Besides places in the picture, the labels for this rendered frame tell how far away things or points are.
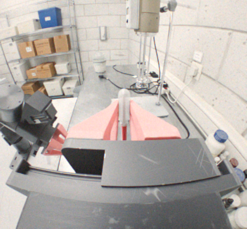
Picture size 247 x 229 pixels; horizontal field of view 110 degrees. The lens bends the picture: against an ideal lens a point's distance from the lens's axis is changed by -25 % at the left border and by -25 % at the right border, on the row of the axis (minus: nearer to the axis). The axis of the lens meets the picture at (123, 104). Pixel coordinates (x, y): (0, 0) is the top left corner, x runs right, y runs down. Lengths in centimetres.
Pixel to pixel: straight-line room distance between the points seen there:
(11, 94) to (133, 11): 44
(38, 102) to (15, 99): 4
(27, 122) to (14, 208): 32
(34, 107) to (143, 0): 47
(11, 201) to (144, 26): 77
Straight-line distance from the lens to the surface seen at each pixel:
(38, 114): 25
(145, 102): 70
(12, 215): 52
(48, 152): 34
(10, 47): 284
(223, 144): 49
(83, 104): 73
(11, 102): 26
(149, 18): 49
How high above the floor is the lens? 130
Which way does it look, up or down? 35 degrees down
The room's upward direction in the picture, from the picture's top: straight up
